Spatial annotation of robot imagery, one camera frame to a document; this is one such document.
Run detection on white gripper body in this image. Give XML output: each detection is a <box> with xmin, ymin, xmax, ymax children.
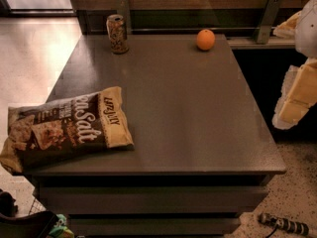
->
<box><xmin>295</xmin><ymin>0</ymin><xmax>317</xmax><ymax>58</ymax></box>

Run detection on brown chip bag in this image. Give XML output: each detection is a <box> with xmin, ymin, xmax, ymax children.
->
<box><xmin>0</xmin><ymin>86</ymin><xmax>134</xmax><ymax>174</ymax></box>

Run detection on green snack bag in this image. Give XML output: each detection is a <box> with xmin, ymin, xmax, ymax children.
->
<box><xmin>47</xmin><ymin>214</ymin><xmax>74</xmax><ymax>238</ymax></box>

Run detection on dark chair seat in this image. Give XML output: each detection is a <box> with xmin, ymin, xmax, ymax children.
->
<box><xmin>0</xmin><ymin>211</ymin><xmax>58</xmax><ymax>238</ymax></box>

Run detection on black striped cylindrical tool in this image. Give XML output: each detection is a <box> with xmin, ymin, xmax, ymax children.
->
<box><xmin>258</xmin><ymin>213</ymin><xmax>317</xmax><ymax>238</ymax></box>

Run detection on metal bracket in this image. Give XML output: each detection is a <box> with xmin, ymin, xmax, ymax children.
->
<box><xmin>116</xmin><ymin>0</ymin><xmax>132</xmax><ymax>35</ymax></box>
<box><xmin>254</xmin><ymin>0</ymin><xmax>283</xmax><ymax>45</ymax></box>

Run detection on orange fruit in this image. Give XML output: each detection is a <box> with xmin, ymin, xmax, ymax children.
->
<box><xmin>196</xmin><ymin>29</ymin><xmax>215</xmax><ymax>51</ymax></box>

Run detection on grey drawer cabinet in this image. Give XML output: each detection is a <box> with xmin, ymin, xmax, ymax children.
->
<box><xmin>28</xmin><ymin>35</ymin><xmax>286</xmax><ymax>237</ymax></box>

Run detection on right metal bracket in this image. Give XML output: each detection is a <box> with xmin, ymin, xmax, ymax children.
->
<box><xmin>254</xmin><ymin>0</ymin><xmax>283</xmax><ymax>45</ymax></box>

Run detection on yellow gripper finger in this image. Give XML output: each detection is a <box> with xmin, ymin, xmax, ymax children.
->
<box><xmin>272</xmin><ymin>58</ymin><xmax>317</xmax><ymax>130</ymax></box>
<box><xmin>273</xmin><ymin>12</ymin><xmax>301</xmax><ymax>39</ymax></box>

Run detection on left metal bracket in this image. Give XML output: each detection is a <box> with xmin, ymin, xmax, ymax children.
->
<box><xmin>116</xmin><ymin>0</ymin><xmax>132</xmax><ymax>35</ymax></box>

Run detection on brown patterned drink can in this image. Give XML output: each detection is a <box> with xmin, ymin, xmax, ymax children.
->
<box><xmin>106</xmin><ymin>14</ymin><xmax>129</xmax><ymax>54</ymax></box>

